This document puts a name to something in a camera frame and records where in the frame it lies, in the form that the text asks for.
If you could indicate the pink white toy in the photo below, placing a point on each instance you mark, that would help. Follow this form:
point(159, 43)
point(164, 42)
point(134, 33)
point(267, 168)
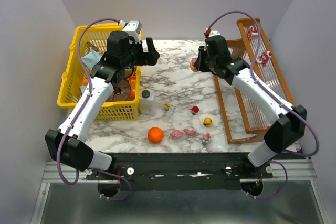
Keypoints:
point(190, 131)

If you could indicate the orange fruit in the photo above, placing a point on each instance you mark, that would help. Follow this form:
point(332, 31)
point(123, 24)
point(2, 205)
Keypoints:
point(155, 135)

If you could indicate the pink round toy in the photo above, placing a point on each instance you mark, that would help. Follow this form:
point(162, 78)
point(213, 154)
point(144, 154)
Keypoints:
point(175, 134)

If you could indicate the brown tape roll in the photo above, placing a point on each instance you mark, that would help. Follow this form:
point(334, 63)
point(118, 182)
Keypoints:
point(121, 93)

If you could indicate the yellow duck toy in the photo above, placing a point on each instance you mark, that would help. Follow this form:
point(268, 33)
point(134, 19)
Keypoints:
point(207, 122)

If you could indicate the red white bear toy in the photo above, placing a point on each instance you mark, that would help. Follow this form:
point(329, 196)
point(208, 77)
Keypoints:
point(252, 31)

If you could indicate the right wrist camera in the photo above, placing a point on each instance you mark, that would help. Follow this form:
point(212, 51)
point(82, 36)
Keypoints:
point(210, 33)

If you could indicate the brown tiered wooden shelf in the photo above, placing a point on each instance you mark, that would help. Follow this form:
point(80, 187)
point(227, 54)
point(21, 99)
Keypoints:
point(248, 105)

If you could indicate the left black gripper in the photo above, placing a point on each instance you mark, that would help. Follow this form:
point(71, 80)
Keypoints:
point(145, 54)

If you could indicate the light blue plastic pouch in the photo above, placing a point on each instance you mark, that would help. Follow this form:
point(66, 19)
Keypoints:
point(91, 59)

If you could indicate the white bottle black cap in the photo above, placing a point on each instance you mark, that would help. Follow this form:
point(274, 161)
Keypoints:
point(147, 102)

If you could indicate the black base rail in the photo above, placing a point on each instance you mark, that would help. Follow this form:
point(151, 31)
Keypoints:
point(187, 171)

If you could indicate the pink strawberry bear toy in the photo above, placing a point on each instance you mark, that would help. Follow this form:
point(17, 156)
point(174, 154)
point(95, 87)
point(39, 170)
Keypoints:
point(264, 58)

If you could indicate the white blue box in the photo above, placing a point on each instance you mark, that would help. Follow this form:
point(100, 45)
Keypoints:
point(84, 92)

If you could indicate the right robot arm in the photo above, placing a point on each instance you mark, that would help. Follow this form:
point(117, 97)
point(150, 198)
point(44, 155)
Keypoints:
point(286, 120)

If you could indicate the small minion toy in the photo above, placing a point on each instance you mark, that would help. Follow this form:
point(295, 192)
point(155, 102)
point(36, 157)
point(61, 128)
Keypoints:
point(166, 106)

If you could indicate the red hat figure toy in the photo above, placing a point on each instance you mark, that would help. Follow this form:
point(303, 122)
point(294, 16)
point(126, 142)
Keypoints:
point(194, 110)

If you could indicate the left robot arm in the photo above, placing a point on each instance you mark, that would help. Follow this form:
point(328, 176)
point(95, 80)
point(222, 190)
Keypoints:
point(67, 145)

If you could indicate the pink bunny figure toy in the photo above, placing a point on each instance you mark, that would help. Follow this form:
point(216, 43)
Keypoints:
point(206, 138)

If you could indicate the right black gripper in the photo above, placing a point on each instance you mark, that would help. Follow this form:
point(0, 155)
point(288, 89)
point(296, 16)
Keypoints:
point(200, 60)

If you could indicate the orange bottle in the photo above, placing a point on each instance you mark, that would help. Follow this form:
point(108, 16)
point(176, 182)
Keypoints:
point(133, 86)

